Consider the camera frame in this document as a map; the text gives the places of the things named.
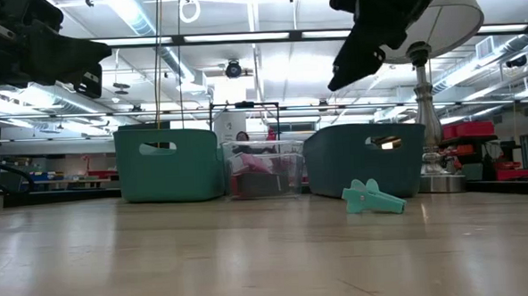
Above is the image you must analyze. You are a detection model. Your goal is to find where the white hanging ring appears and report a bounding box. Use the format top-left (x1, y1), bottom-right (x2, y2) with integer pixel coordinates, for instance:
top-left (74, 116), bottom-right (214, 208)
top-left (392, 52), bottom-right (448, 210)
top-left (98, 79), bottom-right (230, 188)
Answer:
top-left (178, 0), bottom-right (202, 24)

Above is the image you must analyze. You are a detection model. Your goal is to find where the dark teal plastic bin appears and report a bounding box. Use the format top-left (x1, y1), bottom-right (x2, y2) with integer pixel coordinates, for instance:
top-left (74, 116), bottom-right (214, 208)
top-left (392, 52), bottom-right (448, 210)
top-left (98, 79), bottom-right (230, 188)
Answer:
top-left (301, 120), bottom-right (429, 203)

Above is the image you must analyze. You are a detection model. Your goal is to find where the teal staple remover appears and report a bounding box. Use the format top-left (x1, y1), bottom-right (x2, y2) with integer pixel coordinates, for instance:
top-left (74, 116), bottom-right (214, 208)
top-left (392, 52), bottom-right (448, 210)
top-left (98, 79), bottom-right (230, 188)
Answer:
top-left (341, 176), bottom-right (408, 217)

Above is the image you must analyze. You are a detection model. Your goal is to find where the small red storage bin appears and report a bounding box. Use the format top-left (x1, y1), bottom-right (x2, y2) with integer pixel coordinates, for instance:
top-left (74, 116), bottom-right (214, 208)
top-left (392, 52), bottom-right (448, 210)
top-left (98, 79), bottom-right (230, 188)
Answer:
top-left (494, 160), bottom-right (528, 183)

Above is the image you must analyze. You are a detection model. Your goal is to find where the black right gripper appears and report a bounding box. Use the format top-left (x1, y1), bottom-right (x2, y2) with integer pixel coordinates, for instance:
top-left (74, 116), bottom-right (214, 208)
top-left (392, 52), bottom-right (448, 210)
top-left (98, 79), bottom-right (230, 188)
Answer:
top-left (323, 0), bottom-right (476, 93)

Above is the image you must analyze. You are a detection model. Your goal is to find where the black curved cable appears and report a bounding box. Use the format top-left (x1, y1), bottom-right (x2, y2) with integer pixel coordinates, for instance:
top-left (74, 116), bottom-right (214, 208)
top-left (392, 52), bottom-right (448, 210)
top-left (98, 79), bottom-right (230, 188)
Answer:
top-left (0, 152), bottom-right (37, 196)

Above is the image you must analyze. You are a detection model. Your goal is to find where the white shade table lamp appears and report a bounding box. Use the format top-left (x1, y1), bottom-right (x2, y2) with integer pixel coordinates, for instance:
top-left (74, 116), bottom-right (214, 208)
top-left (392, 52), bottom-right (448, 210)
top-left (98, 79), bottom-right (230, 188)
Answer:
top-left (380, 0), bottom-right (492, 196)

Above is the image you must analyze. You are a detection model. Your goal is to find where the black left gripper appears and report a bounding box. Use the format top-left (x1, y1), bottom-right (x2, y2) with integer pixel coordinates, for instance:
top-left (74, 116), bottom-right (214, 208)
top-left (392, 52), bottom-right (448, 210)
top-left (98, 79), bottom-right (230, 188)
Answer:
top-left (0, 0), bottom-right (114, 103)

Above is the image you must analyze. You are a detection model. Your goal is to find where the light teal plastic bin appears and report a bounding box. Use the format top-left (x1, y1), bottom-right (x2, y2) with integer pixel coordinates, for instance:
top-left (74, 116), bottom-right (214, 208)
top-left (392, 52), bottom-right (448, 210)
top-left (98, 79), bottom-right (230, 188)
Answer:
top-left (113, 126), bottom-right (226, 205)

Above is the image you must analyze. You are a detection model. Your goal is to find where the white numbered sign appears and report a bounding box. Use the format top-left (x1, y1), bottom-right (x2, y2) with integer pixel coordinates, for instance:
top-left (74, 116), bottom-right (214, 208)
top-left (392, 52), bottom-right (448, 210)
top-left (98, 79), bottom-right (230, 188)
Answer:
top-left (212, 111), bottom-right (249, 144)

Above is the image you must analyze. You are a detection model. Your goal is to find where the round black overhead camera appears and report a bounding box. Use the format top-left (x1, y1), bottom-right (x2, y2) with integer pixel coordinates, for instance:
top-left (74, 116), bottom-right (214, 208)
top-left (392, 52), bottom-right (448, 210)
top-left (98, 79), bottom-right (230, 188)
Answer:
top-left (224, 59), bottom-right (243, 79)

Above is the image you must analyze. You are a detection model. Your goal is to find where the hanging yellow black cable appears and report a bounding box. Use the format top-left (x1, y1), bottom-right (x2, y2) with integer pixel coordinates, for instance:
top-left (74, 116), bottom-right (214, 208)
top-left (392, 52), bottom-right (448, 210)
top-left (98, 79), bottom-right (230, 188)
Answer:
top-left (150, 0), bottom-right (169, 129)

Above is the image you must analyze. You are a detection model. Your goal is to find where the large red storage bin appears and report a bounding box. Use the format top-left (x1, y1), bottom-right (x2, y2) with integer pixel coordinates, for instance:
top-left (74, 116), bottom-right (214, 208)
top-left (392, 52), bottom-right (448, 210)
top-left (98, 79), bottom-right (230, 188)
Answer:
top-left (441, 119), bottom-right (497, 141)

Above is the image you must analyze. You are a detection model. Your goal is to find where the clear plastic bin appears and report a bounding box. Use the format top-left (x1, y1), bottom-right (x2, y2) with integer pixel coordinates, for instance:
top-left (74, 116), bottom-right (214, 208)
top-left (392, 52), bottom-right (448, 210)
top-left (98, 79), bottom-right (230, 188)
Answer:
top-left (221, 137), bottom-right (307, 201)

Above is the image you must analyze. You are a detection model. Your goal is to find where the thin black rectangular stand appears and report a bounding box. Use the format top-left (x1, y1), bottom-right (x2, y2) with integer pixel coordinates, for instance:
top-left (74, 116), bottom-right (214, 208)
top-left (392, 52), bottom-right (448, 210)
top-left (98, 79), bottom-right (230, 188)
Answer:
top-left (208, 100), bottom-right (281, 132)

